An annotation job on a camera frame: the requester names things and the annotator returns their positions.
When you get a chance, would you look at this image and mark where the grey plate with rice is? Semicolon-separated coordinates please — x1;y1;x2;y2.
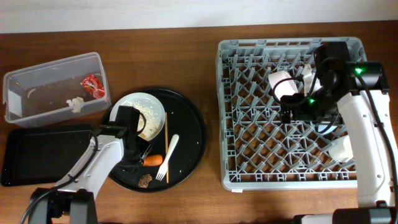
109;93;165;141

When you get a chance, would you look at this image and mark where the clear plastic bin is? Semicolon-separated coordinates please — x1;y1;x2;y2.
2;52;111;128

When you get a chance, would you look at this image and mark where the red snack wrapper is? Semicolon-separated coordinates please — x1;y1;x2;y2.
81;74;105;99

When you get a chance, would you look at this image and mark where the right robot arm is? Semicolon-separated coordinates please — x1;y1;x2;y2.
274;41;397;224

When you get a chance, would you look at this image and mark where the wooden chopstick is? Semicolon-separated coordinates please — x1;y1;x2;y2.
164;112;169;184

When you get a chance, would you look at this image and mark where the white plastic fork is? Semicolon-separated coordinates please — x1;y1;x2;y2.
155;134;180;181

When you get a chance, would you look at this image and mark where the brown food scrap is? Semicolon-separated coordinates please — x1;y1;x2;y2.
138;174;153;189

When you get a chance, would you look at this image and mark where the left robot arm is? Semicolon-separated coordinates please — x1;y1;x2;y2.
21;106;151;223

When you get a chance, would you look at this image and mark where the pink bowl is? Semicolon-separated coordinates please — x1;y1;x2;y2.
268;70;299;105

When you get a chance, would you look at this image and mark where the round black tray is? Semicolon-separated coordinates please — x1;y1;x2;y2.
109;88;207;193

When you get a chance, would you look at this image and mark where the grey dishwasher rack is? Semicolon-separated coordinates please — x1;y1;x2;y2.
216;37;370;191

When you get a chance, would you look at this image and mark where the orange carrot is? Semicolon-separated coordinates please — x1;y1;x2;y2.
143;154;163;167

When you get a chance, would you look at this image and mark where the black rectangular tray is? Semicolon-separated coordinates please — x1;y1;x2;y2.
1;124;93;187

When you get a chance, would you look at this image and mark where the cream white cup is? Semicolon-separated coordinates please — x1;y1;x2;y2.
328;135;353;162

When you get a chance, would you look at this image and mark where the light blue cup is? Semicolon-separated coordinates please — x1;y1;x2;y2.
313;123;338;134

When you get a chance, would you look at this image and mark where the white tissue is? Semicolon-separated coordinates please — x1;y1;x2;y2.
66;97;85;113

